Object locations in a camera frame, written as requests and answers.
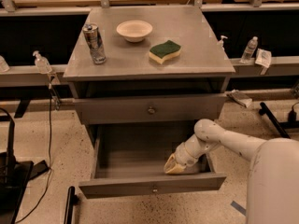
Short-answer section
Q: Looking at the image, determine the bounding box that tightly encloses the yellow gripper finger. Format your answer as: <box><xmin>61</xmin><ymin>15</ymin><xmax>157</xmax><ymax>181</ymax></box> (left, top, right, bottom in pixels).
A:
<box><xmin>165</xmin><ymin>167</ymin><xmax>185</xmax><ymax>175</ymax></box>
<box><xmin>164</xmin><ymin>154</ymin><xmax>177</xmax><ymax>173</ymax></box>

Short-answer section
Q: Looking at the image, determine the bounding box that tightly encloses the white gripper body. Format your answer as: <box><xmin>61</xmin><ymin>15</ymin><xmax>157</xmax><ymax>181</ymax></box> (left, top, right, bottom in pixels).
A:
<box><xmin>175</xmin><ymin>143</ymin><xmax>200</xmax><ymax>167</ymax></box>

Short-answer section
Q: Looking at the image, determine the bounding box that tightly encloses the grey drawer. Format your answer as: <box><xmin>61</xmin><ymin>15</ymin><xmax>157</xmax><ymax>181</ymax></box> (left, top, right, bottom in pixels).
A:
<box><xmin>79</xmin><ymin>121</ymin><xmax>226</xmax><ymax>198</ymax></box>
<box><xmin>74</xmin><ymin>94</ymin><xmax>226</xmax><ymax>125</ymax></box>

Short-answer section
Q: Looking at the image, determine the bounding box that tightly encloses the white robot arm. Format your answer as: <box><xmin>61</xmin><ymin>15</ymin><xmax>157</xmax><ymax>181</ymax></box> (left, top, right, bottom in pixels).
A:
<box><xmin>164</xmin><ymin>119</ymin><xmax>299</xmax><ymax>224</ymax></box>

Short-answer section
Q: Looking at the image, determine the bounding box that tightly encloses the grey top drawer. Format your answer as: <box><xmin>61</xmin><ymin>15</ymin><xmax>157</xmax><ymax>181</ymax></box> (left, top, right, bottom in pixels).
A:
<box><xmin>74</xmin><ymin>94</ymin><xmax>226</xmax><ymax>125</ymax></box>

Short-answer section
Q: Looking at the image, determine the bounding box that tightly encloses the grey drawer cabinet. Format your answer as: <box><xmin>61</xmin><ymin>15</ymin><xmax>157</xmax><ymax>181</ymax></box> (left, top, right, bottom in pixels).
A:
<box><xmin>64</xmin><ymin>6</ymin><xmax>234</xmax><ymax>140</ymax></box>

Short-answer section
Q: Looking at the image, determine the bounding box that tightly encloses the blue tape cross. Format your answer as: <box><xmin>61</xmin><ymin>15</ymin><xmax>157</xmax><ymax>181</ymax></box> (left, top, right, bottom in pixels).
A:
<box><xmin>231</xmin><ymin>201</ymin><xmax>246</xmax><ymax>216</ymax></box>

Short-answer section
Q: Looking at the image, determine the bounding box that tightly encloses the grey folded cloth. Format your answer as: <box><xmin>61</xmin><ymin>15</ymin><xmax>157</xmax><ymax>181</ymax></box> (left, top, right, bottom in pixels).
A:
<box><xmin>227</xmin><ymin>90</ymin><xmax>252</xmax><ymax>107</ymax></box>

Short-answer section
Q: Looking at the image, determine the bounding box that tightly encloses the black bar on floor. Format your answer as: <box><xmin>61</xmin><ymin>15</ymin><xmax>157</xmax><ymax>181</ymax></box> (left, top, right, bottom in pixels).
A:
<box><xmin>64</xmin><ymin>186</ymin><xmax>78</xmax><ymax>224</ymax></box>

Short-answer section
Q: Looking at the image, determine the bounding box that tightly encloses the green yellow sponge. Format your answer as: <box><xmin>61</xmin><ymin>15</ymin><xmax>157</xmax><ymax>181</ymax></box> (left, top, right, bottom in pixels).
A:
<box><xmin>149</xmin><ymin>40</ymin><xmax>181</xmax><ymax>64</ymax></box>

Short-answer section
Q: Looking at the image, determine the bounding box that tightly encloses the black stand leg right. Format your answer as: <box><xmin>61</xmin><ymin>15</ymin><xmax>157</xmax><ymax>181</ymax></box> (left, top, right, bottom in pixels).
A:
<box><xmin>259</xmin><ymin>102</ymin><xmax>299</xmax><ymax>138</ymax></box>

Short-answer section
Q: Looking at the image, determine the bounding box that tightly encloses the small pump bottle right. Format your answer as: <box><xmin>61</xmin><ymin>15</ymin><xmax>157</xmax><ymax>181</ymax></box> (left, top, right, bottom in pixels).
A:
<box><xmin>218</xmin><ymin>35</ymin><xmax>228</xmax><ymax>50</ymax></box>

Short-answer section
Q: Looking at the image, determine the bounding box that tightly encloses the clear water bottle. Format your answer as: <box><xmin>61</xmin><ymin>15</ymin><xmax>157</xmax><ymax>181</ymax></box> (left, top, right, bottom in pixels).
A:
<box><xmin>240</xmin><ymin>36</ymin><xmax>258</xmax><ymax>63</ymax></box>

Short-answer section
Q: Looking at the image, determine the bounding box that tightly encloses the white paper packet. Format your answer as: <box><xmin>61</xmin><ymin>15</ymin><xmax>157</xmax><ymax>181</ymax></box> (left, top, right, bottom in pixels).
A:
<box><xmin>255</xmin><ymin>49</ymin><xmax>272</xmax><ymax>68</ymax></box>

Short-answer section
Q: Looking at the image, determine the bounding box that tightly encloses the white bowl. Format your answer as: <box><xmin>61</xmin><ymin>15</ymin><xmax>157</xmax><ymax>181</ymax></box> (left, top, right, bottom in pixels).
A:
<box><xmin>116</xmin><ymin>21</ymin><xmax>153</xmax><ymax>43</ymax></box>

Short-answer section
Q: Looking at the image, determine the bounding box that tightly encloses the silver drink can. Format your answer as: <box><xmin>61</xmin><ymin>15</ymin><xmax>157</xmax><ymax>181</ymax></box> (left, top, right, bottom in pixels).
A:
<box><xmin>82</xmin><ymin>23</ymin><xmax>106</xmax><ymax>64</ymax></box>

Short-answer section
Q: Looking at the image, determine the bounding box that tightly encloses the black stand base left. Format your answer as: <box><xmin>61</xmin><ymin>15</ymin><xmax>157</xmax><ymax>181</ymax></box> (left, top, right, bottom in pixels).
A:
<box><xmin>0</xmin><ymin>108</ymin><xmax>50</xmax><ymax>224</ymax></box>

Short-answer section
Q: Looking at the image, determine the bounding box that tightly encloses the clear pump bottle left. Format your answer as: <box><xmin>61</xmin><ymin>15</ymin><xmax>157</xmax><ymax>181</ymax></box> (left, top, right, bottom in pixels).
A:
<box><xmin>33</xmin><ymin>50</ymin><xmax>52</xmax><ymax>74</ymax></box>

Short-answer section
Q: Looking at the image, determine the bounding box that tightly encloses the clear bottle far left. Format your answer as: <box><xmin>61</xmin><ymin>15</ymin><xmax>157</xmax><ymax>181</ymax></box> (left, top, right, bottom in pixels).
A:
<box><xmin>0</xmin><ymin>56</ymin><xmax>9</xmax><ymax>72</ymax></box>

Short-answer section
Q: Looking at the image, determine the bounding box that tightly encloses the black cable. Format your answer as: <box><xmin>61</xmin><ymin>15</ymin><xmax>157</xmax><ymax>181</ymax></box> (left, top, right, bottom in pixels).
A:
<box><xmin>14</xmin><ymin>83</ymin><xmax>54</xmax><ymax>224</ymax></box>

